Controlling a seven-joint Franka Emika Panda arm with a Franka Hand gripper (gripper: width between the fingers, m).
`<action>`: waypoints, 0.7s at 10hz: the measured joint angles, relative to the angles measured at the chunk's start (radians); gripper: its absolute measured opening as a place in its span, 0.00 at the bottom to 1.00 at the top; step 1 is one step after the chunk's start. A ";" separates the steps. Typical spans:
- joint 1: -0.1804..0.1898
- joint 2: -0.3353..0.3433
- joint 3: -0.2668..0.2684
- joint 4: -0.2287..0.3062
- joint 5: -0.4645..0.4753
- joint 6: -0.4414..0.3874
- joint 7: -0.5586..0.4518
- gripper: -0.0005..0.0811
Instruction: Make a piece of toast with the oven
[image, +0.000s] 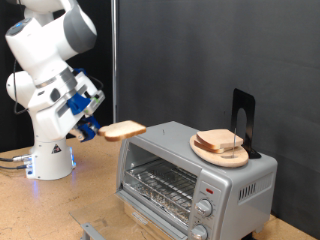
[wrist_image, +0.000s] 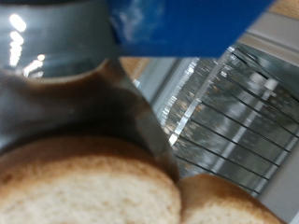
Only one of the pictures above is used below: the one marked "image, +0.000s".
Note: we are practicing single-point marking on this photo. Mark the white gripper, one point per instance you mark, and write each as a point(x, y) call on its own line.
point(50, 120)

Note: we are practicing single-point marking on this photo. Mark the white bread slice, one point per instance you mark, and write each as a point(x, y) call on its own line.
point(123, 130)
point(218, 137)
point(205, 148)

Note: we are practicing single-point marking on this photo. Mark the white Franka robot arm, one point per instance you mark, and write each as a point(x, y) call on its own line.
point(50, 160)

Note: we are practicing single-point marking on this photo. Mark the metal oven rack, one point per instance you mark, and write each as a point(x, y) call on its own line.
point(163, 181)

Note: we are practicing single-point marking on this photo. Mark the silver oven knob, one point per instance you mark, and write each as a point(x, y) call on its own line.
point(199, 232)
point(204, 207)

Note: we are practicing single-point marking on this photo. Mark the silver toaster oven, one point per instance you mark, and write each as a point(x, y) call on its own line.
point(220, 180)

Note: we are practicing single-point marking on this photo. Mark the vertical metal pole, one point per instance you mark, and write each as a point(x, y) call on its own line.
point(115, 66)

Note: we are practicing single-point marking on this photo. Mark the crumpled aluminium foil sheet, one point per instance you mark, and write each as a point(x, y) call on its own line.
point(160, 204)

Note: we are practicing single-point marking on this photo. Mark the round wooden board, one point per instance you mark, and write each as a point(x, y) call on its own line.
point(223, 159)

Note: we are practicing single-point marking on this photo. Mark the black metal bookend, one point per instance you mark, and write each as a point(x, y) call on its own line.
point(238, 106)

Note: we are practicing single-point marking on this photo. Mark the white wrist camera blue mount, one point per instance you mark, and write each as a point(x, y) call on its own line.
point(77, 103)

